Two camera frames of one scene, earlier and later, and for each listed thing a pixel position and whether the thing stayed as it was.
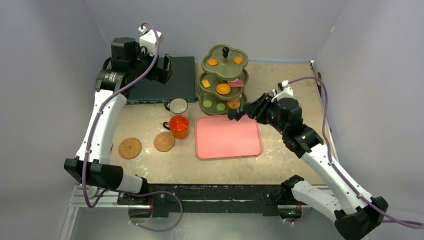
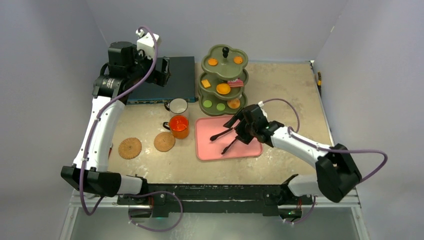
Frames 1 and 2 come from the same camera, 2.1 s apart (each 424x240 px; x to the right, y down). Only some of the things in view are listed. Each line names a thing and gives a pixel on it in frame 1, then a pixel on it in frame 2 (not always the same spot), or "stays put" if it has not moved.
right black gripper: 259,108 → 241,130
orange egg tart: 223,88 stays put
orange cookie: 238,60 stays put
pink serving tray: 219,136 stays put
